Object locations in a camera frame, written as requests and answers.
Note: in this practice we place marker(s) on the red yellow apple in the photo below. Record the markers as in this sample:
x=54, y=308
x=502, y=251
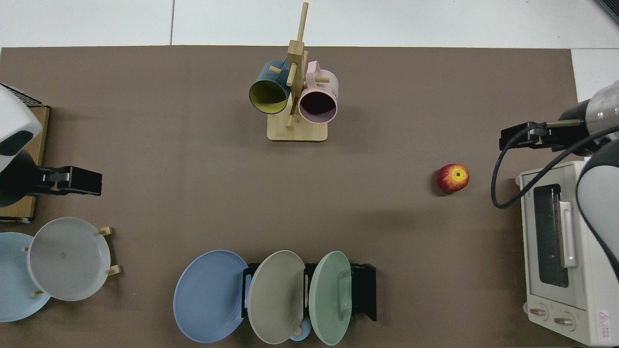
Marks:
x=452, y=179

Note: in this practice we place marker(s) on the grey plate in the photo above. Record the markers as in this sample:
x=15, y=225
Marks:
x=67, y=261

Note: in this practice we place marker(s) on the light blue plate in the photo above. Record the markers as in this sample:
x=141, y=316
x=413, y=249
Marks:
x=14, y=290

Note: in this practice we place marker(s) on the black dish rack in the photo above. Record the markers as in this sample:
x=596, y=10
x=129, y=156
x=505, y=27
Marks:
x=365, y=290

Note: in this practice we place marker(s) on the beige plate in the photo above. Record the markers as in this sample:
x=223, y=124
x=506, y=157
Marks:
x=275, y=299

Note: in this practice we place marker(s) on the green plate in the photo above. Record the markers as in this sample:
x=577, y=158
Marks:
x=329, y=299

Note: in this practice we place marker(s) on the brown table cloth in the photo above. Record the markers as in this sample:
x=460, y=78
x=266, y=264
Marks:
x=193, y=169

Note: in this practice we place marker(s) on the dark grey ridged object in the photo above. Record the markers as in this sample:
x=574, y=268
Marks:
x=611, y=7

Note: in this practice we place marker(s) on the pale toaster oven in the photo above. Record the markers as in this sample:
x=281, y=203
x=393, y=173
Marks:
x=541, y=290

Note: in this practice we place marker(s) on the pink cup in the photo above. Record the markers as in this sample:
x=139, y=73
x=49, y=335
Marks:
x=325, y=87

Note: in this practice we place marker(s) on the teal cup yellow inside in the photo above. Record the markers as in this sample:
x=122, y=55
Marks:
x=263, y=77

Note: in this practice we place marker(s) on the wooden cup stand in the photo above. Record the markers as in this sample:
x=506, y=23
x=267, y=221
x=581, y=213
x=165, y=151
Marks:
x=297, y=133

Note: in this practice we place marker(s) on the small blue round thing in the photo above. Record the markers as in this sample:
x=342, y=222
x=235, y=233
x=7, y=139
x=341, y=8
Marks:
x=302, y=334

